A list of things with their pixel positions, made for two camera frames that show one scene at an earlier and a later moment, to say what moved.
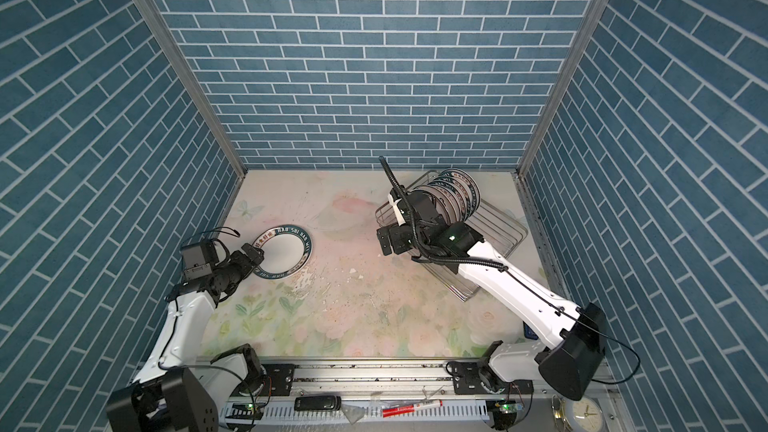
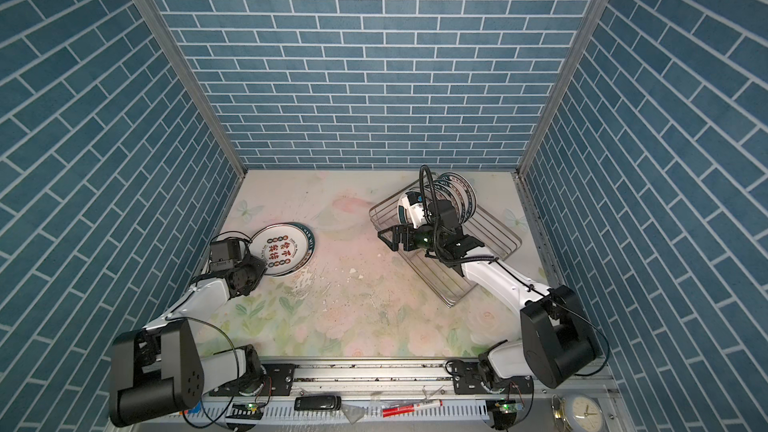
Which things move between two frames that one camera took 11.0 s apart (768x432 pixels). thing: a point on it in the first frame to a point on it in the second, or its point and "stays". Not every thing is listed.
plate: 472,183 stays
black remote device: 318,403 stays
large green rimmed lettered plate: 286,249 stays
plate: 441,203 to 284,248
